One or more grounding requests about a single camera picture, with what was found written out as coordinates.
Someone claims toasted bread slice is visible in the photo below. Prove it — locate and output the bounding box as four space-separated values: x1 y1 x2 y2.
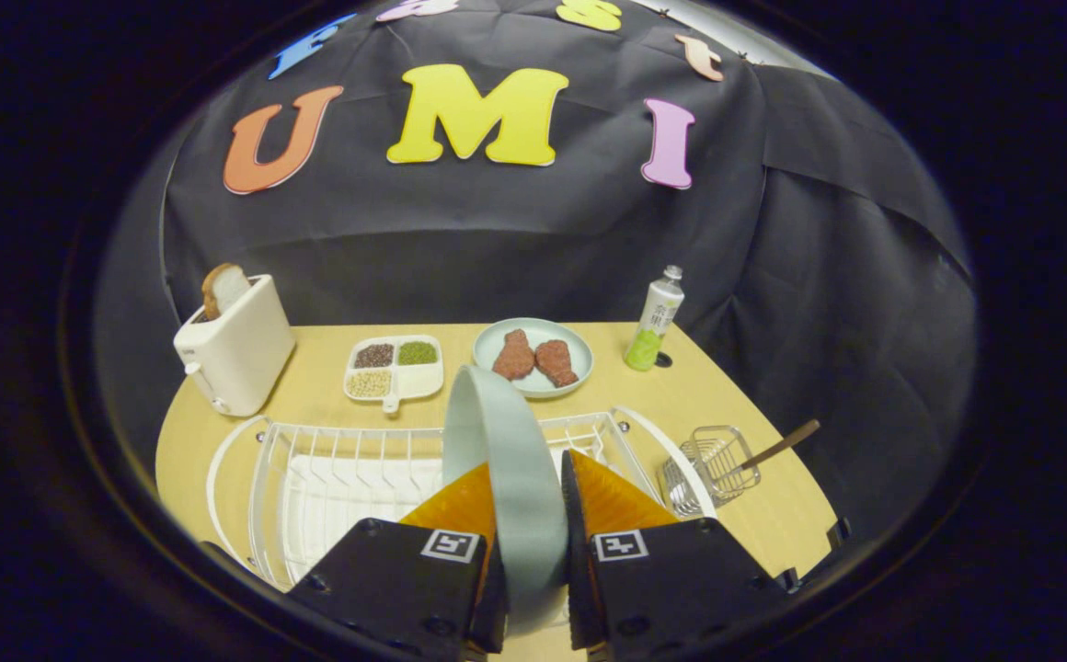
201 262 251 321

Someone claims brown meat piece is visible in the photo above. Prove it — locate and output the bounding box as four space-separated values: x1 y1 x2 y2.
535 339 579 387
492 329 536 381

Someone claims metal wire basket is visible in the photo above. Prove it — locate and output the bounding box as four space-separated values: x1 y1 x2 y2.
660 425 763 518

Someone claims white wire dish rack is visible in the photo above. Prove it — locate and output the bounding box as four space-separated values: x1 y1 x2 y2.
206 405 718 589

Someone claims white drip tray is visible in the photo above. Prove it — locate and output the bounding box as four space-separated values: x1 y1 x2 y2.
281 446 608 576

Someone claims white divided bean tray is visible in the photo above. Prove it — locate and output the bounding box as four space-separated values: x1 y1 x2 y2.
342 335 444 414

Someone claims pale plate with meat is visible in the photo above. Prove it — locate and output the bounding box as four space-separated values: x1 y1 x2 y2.
473 317 594 398

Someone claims wooden handled spoon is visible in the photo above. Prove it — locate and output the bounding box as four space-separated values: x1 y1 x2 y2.
738 419 821 473

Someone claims white toaster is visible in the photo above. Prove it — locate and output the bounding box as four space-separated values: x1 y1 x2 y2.
173 273 297 417

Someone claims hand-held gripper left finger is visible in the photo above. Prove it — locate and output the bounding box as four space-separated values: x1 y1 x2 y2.
285 462 509 662

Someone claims pale green plate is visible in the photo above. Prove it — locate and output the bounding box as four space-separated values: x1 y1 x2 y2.
442 364 569 635

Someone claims green and white bottle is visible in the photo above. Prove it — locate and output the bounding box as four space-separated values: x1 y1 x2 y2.
624 266 685 372

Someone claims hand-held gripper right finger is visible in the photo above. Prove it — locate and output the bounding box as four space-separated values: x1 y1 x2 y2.
559 449 797 662

